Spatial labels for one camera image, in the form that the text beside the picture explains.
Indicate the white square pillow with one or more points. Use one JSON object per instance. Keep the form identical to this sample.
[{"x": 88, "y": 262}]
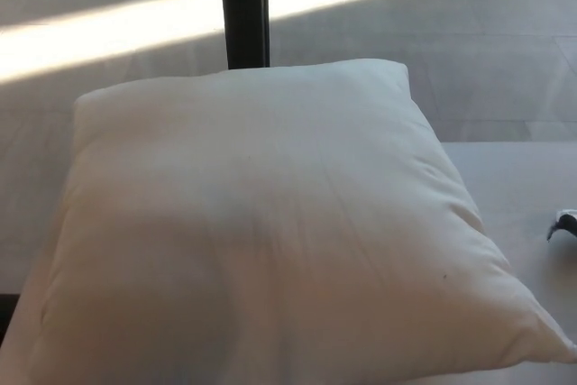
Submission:
[{"x": 270, "y": 222}]

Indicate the black vertical post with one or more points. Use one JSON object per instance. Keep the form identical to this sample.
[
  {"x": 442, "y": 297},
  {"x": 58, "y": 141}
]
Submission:
[{"x": 241, "y": 6}]

